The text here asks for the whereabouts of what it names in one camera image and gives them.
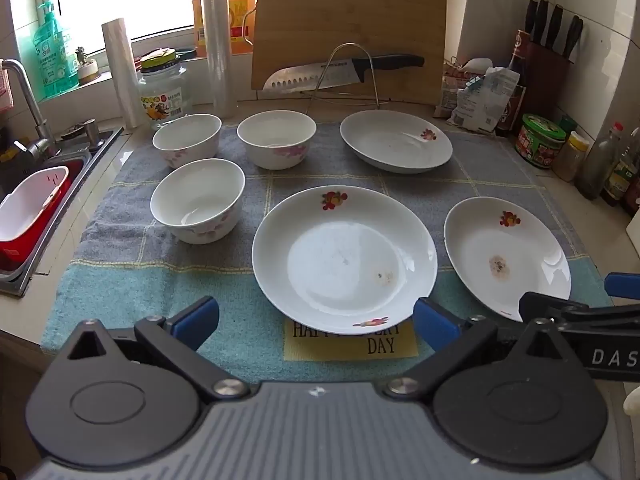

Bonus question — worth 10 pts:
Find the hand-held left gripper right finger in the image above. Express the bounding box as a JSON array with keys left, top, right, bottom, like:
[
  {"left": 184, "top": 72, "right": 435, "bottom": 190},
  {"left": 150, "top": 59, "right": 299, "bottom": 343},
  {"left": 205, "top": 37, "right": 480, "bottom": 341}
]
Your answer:
[{"left": 384, "top": 297, "right": 582, "bottom": 402}]

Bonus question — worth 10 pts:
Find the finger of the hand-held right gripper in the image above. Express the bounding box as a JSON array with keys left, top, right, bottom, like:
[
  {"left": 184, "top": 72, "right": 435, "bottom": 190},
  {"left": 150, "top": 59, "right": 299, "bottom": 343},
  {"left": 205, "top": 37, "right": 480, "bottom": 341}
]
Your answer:
[
  {"left": 604, "top": 272, "right": 640, "bottom": 302},
  {"left": 518, "top": 291, "right": 640, "bottom": 345}
]

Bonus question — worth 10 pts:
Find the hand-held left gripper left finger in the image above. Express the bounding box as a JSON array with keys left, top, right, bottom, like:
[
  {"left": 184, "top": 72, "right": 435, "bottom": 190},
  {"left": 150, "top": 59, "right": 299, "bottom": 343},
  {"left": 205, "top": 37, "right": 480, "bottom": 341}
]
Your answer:
[{"left": 66, "top": 296, "right": 252, "bottom": 404}]

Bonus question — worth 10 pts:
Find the white fruit print plate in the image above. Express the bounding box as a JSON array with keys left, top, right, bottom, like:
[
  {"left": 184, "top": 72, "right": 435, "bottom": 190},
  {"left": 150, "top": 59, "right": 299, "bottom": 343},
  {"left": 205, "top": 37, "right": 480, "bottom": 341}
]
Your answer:
[
  {"left": 340, "top": 110, "right": 453, "bottom": 175},
  {"left": 251, "top": 185, "right": 438, "bottom": 335},
  {"left": 444, "top": 196, "right": 572, "bottom": 322}
]

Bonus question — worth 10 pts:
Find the white floral bowl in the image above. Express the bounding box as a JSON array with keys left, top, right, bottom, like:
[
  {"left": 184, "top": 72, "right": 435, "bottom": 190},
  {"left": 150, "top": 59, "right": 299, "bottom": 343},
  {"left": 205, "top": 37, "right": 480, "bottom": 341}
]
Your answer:
[
  {"left": 150, "top": 158, "right": 246, "bottom": 245},
  {"left": 236, "top": 110, "right": 317, "bottom": 170},
  {"left": 152, "top": 114, "right": 222, "bottom": 168}
]

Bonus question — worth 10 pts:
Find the grey blue checkered towel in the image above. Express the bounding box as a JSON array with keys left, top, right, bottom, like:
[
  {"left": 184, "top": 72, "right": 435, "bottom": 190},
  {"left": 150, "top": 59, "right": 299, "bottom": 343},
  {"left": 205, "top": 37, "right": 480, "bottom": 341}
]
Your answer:
[{"left": 40, "top": 119, "right": 618, "bottom": 386}]

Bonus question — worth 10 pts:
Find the clear glass bottle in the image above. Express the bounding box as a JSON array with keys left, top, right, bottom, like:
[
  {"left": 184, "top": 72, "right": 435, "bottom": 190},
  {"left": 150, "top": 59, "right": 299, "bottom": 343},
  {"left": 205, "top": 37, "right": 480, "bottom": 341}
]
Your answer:
[{"left": 575, "top": 121, "right": 626, "bottom": 200}]

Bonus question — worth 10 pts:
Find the yellow capped spice bottle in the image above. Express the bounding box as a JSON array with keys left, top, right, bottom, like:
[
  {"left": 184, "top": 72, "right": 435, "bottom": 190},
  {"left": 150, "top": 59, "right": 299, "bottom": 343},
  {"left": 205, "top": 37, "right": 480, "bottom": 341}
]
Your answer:
[{"left": 552, "top": 131, "right": 590, "bottom": 182}]

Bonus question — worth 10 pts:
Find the green lid jar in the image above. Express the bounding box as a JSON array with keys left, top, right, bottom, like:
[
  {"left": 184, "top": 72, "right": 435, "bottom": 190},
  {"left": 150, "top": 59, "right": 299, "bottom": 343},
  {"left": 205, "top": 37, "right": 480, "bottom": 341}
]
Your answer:
[{"left": 515, "top": 114, "right": 567, "bottom": 168}]

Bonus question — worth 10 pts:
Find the red basin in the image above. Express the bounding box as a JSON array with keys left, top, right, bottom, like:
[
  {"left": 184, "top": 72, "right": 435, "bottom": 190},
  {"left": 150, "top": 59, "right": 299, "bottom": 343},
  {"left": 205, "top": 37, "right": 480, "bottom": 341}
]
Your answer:
[{"left": 0, "top": 157, "right": 86, "bottom": 281}]

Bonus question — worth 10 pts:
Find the steel sink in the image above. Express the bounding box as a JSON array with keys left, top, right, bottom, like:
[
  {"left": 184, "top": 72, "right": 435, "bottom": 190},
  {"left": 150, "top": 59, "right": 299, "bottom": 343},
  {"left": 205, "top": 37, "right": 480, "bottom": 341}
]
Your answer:
[{"left": 0, "top": 125, "right": 125, "bottom": 297}]

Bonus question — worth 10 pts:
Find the white colander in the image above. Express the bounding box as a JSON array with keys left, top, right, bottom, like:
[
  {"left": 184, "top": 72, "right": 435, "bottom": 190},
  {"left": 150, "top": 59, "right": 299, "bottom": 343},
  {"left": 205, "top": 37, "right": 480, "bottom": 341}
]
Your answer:
[{"left": 0, "top": 166, "right": 70, "bottom": 242}]

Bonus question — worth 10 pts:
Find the crumpled white bag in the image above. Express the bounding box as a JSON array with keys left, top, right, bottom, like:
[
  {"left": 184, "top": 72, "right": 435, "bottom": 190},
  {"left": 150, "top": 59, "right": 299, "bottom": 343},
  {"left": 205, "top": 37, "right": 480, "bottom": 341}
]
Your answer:
[{"left": 446, "top": 66, "right": 521, "bottom": 133}]

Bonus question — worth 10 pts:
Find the metal sink knob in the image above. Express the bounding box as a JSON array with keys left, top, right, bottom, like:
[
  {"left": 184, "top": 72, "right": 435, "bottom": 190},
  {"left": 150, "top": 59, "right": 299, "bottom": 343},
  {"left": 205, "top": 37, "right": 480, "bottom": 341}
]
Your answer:
[{"left": 82, "top": 119, "right": 103, "bottom": 153}]

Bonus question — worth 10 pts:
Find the dark red knife block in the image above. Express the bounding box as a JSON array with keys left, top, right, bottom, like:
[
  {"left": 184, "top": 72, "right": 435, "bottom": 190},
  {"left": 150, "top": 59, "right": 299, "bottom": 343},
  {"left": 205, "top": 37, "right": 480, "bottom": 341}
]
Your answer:
[{"left": 515, "top": 30, "right": 573, "bottom": 136}]

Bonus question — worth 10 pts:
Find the glass jar yellow lid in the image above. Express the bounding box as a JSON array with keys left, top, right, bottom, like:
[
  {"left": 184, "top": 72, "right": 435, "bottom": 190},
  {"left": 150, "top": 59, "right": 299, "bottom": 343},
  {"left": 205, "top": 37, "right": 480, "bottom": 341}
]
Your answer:
[{"left": 136, "top": 49, "right": 193, "bottom": 131}]

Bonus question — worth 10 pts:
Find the white red print bag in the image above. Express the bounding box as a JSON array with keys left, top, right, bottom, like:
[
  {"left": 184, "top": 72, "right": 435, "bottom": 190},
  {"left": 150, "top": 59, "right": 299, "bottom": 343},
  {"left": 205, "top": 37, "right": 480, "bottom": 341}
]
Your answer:
[{"left": 442, "top": 57, "right": 493, "bottom": 121}]

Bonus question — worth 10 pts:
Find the dark soy sauce bottle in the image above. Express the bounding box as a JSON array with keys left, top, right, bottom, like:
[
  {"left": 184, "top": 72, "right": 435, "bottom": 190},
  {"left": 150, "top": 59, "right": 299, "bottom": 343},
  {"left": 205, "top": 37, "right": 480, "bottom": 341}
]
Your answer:
[{"left": 497, "top": 29, "right": 533, "bottom": 136}]

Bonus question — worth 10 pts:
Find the plastic wrap roll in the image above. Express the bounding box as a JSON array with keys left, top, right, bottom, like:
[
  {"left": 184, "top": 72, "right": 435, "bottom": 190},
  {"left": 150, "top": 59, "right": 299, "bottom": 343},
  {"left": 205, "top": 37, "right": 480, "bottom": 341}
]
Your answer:
[
  {"left": 200, "top": 0, "right": 238, "bottom": 118},
  {"left": 101, "top": 17, "right": 143, "bottom": 130}
]

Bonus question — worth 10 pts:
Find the small potted plant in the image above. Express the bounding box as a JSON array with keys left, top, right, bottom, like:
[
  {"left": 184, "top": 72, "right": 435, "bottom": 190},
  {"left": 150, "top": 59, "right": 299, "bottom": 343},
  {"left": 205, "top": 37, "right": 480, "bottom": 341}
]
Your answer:
[{"left": 75, "top": 46, "right": 102, "bottom": 86}]

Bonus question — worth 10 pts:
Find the metal faucet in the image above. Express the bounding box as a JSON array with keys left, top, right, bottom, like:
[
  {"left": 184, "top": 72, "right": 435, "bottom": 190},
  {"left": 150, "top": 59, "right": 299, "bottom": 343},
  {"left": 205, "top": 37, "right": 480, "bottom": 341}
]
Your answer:
[{"left": 0, "top": 59, "right": 56, "bottom": 161}]

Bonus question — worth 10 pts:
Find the green dish soap bottle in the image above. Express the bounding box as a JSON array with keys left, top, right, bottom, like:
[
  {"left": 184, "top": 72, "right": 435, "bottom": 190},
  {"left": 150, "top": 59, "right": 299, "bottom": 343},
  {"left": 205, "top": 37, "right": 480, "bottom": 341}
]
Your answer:
[{"left": 31, "top": 0, "right": 80, "bottom": 101}]

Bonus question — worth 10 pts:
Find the orange cooking wine jug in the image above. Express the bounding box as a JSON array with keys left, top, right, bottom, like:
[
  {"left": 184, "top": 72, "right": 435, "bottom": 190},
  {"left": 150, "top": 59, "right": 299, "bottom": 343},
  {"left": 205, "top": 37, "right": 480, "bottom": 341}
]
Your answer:
[{"left": 194, "top": 0, "right": 258, "bottom": 58}]

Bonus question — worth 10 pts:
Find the bamboo cutting board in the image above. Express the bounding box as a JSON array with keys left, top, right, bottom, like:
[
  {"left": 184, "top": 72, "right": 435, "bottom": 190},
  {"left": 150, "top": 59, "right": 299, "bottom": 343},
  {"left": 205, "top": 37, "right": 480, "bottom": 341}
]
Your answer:
[{"left": 250, "top": 0, "right": 447, "bottom": 106}]

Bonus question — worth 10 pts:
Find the metal wire rack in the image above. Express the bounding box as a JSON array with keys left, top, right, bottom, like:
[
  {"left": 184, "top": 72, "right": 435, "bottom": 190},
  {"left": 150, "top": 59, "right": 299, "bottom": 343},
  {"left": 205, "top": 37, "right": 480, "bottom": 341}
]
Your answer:
[{"left": 302, "top": 42, "right": 388, "bottom": 116}]

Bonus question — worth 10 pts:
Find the black handled block knife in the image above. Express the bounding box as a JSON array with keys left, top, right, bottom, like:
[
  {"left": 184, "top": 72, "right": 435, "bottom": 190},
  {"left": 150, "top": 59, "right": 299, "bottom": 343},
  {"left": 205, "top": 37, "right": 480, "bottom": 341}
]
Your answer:
[
  {"left": 564, "top": 15, "right": 584, "bottom": 58},
  {"left": 535, "top": 0, "right": 550, "bottom": 46},
  {"left": 525, "top": 0, "right": 540, "bottom": 43},
  {"left": 546, "top": 5, "right": 565, "bottom": 51}
]

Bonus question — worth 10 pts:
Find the black handled kitchen knife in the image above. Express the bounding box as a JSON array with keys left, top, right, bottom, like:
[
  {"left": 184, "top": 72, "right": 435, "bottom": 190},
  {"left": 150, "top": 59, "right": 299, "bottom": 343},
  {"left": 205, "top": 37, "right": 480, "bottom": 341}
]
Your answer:
[{"left": 262, "top": 53, "right": 426, "bottom": 93}]

